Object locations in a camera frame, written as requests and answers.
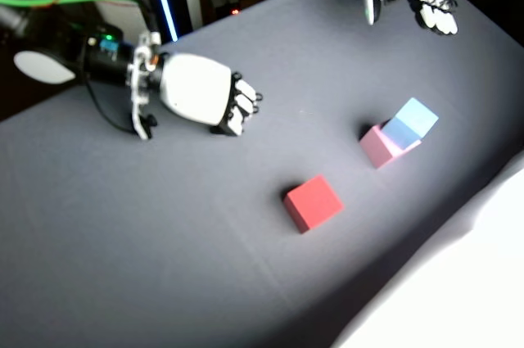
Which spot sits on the small blue cube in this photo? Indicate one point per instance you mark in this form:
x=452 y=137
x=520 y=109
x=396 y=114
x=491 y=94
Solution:
x=413 y=120

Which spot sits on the red cube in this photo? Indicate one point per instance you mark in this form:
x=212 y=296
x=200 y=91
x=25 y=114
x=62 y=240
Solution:
x=313 y=202

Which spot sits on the pink cube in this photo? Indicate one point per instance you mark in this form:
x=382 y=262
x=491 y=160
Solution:
x=374 y=149

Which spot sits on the grey table cloth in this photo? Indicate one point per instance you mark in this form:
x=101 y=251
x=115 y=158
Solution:
x=163 y=241

